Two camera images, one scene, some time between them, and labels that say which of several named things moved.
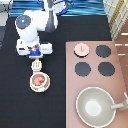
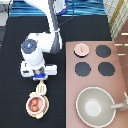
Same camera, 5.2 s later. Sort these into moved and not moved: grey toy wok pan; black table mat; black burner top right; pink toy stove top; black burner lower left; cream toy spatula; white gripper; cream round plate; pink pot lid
Moved: white gripper; cream toy spatula; cream round plate
Not moved: black burner top right; black table mat; pink toy stove top; pink pot lid; grey toy wok pan; black burner lower left
